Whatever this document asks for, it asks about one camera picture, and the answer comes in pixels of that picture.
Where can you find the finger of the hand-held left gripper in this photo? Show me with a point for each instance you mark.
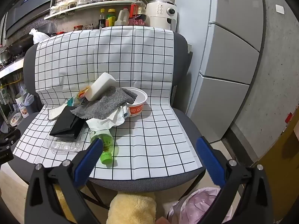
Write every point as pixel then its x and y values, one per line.
pixel 10 136
pixel 5 155

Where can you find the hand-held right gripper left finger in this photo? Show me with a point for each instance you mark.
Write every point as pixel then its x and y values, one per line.
pixel 90 158

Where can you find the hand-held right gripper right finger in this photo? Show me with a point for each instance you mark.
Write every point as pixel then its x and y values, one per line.
pixel 210 161

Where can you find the green plastic bottle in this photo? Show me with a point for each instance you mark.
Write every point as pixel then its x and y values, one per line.
pixel 106 142

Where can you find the white tissue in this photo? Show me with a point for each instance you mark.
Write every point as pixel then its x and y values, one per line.
pixel 105 122

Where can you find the trash bin with pink bag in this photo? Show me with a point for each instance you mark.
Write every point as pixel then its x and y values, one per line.
pixel 193 207

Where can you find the grey cloth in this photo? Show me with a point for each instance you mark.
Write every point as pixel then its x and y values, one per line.
pixel 102 107

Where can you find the white foam block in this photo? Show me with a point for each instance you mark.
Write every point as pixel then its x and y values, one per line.
pixel 102 85

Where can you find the white bowl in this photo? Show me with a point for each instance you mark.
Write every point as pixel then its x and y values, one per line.
pixel 15 119

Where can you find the clear plastic tray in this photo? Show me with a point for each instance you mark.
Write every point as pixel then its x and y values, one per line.
pixel 63 145

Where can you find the printed white bag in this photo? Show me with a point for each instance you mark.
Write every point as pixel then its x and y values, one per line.
pixel 22 107

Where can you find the black wallet box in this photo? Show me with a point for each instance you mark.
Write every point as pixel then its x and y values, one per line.
pixel 65 123

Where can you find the white folded napkin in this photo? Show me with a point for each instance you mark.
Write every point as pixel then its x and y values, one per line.
pixel 55 113

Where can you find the teal plastic wrapper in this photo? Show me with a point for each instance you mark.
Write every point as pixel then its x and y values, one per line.
pixel 71 102

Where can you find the orange snack wrapper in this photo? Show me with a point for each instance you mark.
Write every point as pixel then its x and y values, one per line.
pixel 81 94

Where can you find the yellow fleece clothing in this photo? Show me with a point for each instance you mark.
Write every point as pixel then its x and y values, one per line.
pixel 130 210

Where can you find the red white noodle cup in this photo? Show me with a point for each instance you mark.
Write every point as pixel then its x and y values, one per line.
pixel 136 108

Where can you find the stainless steel kitchen counter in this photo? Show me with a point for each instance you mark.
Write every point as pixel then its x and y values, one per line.
pixel 11 67

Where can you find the yellow wooden door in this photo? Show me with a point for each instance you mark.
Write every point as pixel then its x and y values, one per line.
pixel 280 156

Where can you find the steel pot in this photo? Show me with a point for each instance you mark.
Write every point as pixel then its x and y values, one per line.
pixel 3 57

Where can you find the black wok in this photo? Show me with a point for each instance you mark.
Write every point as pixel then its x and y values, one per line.
pixel 15 49

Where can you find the white knotted plastic bag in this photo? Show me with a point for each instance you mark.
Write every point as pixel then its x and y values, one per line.
pixel 38 37

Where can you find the white black checkered cloth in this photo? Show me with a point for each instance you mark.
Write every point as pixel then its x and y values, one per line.
pixel 140 63

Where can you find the grey refrigerator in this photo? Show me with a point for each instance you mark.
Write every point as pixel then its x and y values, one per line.
pixel 229 51

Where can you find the grey office chair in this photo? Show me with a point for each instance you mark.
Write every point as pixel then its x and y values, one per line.
pixel 179 51

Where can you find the red lid jar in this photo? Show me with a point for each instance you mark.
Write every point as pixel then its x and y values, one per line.
pixel 77 27

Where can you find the black range hood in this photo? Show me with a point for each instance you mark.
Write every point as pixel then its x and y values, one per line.
pixel 28 4

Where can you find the small glass spice jar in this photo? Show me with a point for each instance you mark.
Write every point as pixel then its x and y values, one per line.
pixel 53 10

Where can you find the glass jar with pale contents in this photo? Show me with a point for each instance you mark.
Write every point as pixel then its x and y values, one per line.
pixel 62 9

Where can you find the dark sauce bottle yellow cap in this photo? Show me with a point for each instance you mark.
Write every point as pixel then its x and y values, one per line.
pixel 102 21

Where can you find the green bottle with yellow cap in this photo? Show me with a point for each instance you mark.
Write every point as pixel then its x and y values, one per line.
pixel 111 18

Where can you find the white jug with orange cap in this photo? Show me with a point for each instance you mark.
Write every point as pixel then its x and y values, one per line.
pixel 121 18

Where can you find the glass jar with dark contents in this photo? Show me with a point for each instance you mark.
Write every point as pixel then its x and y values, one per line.
pixel 72 4

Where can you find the large cooking oil bottle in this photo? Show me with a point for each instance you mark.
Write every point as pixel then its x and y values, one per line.
pixel 137 10

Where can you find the white air fryer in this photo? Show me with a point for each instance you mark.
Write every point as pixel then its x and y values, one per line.
pixel 161 11

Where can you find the red sticker on wall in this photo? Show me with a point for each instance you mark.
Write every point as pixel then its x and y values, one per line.
pixel 289 117

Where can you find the white wall shelf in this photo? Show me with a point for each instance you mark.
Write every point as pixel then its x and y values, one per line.
pixel 98 4

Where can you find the white wall switch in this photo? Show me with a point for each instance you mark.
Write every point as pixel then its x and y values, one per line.
pixel 279 8

